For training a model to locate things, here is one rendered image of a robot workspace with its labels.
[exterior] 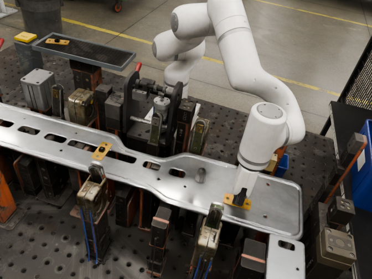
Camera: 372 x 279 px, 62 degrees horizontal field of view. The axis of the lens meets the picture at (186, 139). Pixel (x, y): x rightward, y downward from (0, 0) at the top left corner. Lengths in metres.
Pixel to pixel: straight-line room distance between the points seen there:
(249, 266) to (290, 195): 0.29
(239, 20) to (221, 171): 0.48
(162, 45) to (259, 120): 0.73
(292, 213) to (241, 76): 0.46
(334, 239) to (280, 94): 0.40
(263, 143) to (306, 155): 0.98
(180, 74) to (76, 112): 0.51
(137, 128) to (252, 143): 0.58
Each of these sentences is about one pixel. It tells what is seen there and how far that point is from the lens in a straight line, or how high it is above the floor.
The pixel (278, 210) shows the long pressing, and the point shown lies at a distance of 1.00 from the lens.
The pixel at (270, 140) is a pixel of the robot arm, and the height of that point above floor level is 1.29.
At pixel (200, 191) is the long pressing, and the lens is 0.97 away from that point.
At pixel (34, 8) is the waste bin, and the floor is 0.43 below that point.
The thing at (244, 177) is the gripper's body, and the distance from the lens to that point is 0.82.
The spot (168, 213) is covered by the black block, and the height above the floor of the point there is 0.99.
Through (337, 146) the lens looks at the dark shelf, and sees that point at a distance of 1.29.
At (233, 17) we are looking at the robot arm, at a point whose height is 1.47.
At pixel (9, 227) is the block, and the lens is 1.32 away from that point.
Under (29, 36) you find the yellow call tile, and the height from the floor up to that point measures 1.16.
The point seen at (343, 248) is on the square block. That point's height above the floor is 1.06.
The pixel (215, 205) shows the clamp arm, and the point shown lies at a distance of 0.80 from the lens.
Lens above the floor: 1.74
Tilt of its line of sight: 41 degrees down
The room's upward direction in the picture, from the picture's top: 9 degrees clockwise
